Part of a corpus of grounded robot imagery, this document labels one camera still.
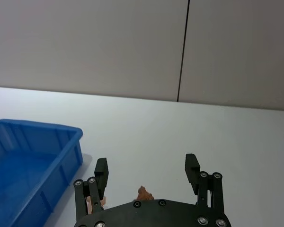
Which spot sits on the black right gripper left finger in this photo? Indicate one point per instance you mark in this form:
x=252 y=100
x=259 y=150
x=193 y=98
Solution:
x=101 y=175

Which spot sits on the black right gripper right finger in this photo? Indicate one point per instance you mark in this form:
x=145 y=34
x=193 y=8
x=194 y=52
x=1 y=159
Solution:
x=194 y=170

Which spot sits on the pink food piece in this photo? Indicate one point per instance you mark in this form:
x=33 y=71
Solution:
x=104 y=201

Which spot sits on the brown fried food piece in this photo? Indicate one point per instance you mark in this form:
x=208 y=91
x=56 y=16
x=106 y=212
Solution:
x=144 y=194

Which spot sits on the blue plastic bin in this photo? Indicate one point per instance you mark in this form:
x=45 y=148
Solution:
x=30 y=165

